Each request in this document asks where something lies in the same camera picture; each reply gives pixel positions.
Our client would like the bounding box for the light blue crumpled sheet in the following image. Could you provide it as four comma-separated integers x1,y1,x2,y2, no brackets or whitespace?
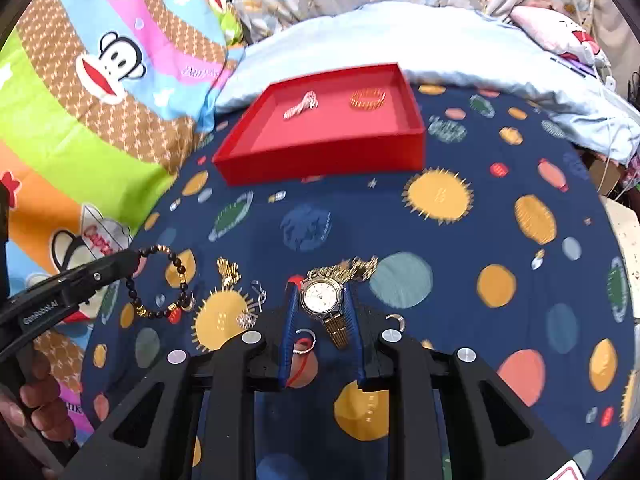
534,94,639,166

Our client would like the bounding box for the red cardboard tray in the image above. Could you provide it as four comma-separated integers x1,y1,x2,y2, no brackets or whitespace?
213,64,426,186

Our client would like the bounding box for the gold bangle bracelet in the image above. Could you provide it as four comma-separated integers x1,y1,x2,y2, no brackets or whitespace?
348,86,388,111

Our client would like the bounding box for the dark bead bracelet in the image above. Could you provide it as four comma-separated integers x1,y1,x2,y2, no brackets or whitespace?
124,244,198,325

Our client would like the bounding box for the gold wrist watch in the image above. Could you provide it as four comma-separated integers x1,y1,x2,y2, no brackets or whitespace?
299,256,378,350

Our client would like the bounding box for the white pearl bracelet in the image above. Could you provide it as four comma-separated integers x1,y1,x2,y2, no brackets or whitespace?
283,90,320,122

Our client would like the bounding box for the pink cartoon pillow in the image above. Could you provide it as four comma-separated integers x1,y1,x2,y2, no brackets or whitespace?
510,6,611,67

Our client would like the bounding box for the white pillow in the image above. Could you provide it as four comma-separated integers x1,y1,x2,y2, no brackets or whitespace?
216,1,586,113

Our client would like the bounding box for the left human hand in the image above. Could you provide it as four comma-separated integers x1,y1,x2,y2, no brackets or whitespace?
0,346,76,478

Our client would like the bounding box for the navy planet print bedsheet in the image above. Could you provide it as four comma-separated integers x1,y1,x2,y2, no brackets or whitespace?
81,88,634,479

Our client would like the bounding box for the colourful monkey cartoon blanket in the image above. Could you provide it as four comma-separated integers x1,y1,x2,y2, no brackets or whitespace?
0,0,246,461

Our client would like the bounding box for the hoop earring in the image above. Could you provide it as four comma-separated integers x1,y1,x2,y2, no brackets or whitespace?
385,313,406,334

